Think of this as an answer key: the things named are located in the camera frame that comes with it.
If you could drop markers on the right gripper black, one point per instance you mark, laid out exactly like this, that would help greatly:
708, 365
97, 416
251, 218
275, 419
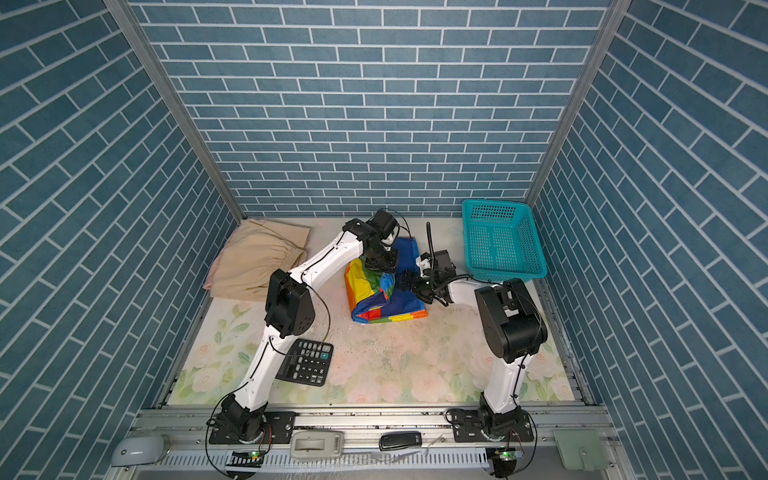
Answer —
407, 274

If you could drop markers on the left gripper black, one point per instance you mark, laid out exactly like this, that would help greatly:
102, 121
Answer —
390, 266

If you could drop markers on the multicolour cloth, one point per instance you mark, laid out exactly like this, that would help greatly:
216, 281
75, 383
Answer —
375, 297

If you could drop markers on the beige shorts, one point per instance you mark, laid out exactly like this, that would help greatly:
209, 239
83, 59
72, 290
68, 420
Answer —
252, 253

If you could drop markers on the pink shorts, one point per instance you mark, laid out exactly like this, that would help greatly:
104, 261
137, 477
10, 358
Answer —
210, 278

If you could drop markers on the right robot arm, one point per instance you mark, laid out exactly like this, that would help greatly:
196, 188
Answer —
514, 332

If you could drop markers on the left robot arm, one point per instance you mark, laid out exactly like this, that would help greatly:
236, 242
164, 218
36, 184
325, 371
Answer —
290, 313

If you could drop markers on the teal plastic basket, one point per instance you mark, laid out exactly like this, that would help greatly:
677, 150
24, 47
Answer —
501, 241

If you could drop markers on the black desk calculator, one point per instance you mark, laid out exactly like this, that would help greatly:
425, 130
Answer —
307, 363

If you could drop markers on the black car key fob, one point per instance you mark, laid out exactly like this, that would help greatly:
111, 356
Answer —
396, 441

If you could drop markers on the beige plastic holder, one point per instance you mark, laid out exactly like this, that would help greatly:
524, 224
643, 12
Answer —
316, 444

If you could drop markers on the right circuit board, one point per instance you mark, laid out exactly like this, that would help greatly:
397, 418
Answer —
503, 454

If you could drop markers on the circuit board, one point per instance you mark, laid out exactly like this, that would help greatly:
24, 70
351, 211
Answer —
245, 459
503, 454

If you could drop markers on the left circuit board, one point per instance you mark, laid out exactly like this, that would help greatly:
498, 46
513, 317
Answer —
245, 459

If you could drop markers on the green leather wallet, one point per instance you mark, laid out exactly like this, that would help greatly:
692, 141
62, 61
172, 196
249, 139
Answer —
581, 450

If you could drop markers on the grey computer mouse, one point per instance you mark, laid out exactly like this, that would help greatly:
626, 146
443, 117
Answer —
141, 450

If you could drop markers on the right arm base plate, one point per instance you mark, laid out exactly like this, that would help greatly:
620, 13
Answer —
472, 426

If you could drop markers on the white slotted cable duct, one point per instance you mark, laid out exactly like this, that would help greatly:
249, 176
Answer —
280, 461

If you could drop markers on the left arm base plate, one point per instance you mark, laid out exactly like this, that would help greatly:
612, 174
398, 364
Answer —
270, 427

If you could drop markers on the aluminium front rail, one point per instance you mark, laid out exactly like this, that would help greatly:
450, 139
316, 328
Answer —
363, 426

